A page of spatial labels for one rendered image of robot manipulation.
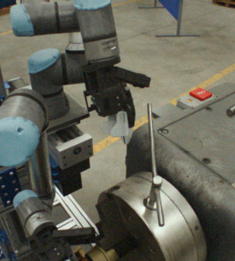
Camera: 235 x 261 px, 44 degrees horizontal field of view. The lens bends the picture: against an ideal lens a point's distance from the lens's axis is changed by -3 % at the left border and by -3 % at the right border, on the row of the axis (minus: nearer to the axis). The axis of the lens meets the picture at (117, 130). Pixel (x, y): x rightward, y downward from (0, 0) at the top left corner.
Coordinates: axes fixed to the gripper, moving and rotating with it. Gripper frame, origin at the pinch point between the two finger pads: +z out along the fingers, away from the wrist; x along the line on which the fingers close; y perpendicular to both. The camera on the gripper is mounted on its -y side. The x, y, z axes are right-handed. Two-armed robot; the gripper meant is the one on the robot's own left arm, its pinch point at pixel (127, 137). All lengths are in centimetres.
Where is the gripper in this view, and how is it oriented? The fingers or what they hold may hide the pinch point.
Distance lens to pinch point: 73.2
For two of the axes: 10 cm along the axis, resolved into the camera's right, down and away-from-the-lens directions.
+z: 1.9, 9.1, 3.7
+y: -8.0, 3.6, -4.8
